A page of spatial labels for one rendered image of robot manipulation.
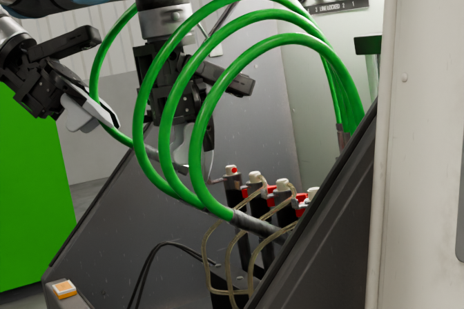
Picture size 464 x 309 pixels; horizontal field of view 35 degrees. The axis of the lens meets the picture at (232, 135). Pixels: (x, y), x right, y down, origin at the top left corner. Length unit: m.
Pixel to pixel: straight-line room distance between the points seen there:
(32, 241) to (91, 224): 2.96
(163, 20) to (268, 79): 0.49
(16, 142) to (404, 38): 3.59
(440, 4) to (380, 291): 0.30
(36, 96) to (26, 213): 3.11
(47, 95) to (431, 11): 0.65
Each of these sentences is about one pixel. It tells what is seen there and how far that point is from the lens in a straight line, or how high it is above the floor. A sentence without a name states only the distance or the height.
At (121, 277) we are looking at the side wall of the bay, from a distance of 1.40.
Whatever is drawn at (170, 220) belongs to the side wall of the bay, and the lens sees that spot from 1.40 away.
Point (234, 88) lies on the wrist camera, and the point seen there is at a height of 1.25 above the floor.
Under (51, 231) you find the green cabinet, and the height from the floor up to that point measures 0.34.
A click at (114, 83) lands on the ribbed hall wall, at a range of 7.43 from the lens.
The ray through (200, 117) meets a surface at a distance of 0.80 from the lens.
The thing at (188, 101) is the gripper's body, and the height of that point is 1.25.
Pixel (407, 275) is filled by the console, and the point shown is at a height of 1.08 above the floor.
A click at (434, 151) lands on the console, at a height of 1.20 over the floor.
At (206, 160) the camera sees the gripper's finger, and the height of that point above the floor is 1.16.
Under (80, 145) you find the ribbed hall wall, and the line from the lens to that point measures 7.45.
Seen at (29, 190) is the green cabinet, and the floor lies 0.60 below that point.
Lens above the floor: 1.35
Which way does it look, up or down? 9 degrees down
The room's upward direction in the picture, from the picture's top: 10 degrees counter-clockwise
